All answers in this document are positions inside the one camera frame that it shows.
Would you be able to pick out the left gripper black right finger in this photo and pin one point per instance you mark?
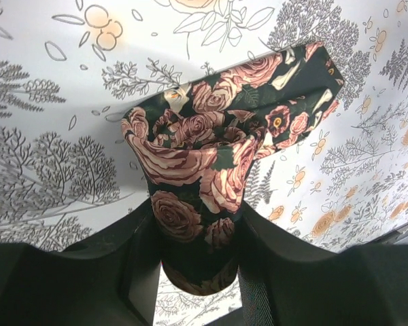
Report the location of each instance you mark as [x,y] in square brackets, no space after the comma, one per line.
[287,281]

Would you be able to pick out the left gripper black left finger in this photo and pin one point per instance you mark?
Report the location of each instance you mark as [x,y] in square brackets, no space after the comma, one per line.
[109,278]

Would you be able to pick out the black floral necktie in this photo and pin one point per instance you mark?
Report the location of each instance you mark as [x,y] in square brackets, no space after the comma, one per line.
[196,145]

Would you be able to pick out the floral patterned table mat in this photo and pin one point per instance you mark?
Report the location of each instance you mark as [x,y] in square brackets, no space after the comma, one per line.
[71,70]

